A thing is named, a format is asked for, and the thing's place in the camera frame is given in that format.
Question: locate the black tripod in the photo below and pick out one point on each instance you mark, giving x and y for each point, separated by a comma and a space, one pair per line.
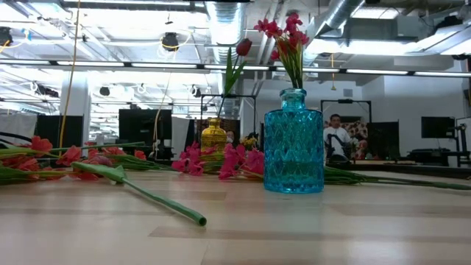
463, 138

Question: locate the black panel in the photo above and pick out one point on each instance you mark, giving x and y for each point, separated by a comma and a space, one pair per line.
48, 130
382, 140

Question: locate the person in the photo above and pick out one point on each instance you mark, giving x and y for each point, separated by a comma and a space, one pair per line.
340, 135
230, 137

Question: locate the small black monitor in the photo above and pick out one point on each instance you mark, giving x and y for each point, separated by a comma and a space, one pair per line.
438, 127

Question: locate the large black monitor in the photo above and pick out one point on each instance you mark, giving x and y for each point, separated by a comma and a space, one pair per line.
143, 127

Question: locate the dark desk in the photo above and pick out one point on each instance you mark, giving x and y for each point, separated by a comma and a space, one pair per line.
430, 152

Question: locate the long ceiling light strip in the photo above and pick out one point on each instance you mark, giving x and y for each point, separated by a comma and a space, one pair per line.
165, 65

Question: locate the ribbed silver ceiling duct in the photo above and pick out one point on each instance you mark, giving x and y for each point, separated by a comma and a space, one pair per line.
226, 25

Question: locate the small black ceiling lamp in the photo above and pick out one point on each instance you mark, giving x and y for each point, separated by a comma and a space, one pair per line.
104, 91

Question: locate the pink artificial flower bunch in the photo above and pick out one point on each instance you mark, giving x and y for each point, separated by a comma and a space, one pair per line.
191, 158
254, 162
293, 24

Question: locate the yellow flower bunch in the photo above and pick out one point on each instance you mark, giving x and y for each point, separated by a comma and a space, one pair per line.
249, 141

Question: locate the white board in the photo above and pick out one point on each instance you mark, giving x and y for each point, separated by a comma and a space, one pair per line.
180, 136

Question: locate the blue glass vase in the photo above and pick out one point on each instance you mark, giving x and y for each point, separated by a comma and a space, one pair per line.
294, 147

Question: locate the yellow glass vase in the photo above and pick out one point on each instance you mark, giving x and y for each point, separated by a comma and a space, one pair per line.
213, 136

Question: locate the smooth silver ceiling duct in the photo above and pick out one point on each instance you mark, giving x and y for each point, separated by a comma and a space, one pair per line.
338, 14

